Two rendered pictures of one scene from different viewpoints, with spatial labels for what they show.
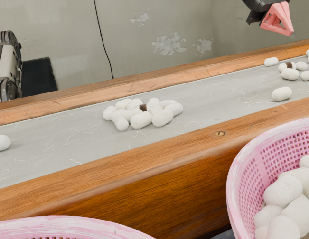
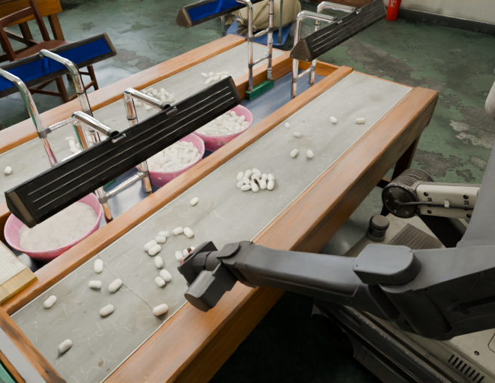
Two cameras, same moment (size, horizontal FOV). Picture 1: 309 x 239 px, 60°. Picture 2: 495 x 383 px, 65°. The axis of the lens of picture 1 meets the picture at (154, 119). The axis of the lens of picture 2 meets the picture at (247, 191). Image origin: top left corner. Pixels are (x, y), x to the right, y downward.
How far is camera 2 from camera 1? 151 cm
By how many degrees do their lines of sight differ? 113
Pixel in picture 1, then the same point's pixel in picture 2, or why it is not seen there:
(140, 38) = not seen: outside the picture
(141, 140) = (241, 168)
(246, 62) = not seen: hidden behind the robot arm
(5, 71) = (424, 187)
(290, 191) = (193, 157)
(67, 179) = (239, 141)
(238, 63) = not seen: hidden behind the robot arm
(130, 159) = (229, 148)
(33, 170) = (264, 152)
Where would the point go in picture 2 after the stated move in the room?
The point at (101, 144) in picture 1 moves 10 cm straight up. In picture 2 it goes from (254, 164) to (255, 140)
